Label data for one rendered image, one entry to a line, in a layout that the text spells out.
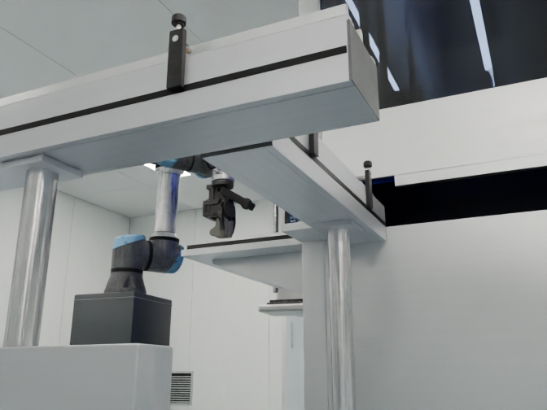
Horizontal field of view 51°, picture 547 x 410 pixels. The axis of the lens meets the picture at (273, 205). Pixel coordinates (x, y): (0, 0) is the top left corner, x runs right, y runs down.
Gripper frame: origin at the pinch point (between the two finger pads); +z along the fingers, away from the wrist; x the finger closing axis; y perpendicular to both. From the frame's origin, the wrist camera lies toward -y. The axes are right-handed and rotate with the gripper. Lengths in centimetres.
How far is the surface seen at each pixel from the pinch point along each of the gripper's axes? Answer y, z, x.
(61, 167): -20, 8, 89
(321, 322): -35.6, 27.3, 12.7
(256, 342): 261, -6, -544
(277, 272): -18.5, 11.5, 2.7
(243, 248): -11.9, 5.2, 11.1
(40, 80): 277, -205, -159
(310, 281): -32.7, 16.6, 12.7
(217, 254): -2.2, 5.7, 9.3
